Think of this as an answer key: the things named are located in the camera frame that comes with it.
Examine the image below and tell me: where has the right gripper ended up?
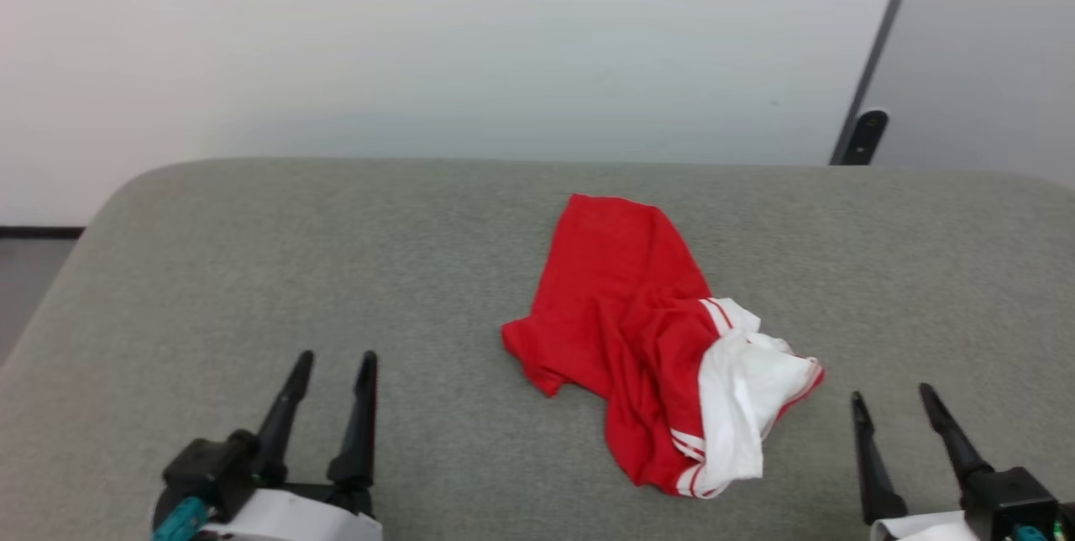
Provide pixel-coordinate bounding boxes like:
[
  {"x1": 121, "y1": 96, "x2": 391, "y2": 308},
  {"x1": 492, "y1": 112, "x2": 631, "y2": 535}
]
[{"x1": 851, "y1": 383, "x2": 996, "y2": 541}]

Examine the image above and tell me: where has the dark thin slanted strip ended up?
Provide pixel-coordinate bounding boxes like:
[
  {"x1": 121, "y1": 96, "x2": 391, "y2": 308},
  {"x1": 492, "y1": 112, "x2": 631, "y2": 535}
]
[{"x1": 829, "y1": 0, "x2": 929, "y2": 166}]

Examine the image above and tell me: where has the red white sports jersey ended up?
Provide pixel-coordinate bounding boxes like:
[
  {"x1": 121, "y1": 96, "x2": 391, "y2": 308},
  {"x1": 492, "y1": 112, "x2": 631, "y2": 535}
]
[{"x1": 501, "y1": 193, "x2": 826, "y2": 499}]

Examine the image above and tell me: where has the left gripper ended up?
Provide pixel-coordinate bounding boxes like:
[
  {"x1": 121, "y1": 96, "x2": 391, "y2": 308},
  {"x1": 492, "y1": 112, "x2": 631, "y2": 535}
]
[{"x1": 197, "y1": 349, "x2": 384, "y2": 541}]

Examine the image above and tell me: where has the black baseboard strip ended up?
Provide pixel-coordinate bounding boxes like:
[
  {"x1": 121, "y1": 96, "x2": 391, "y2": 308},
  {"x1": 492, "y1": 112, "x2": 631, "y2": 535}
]
[{"x1": 0, "y1": 226, "x2": 86, "y2": 240}]

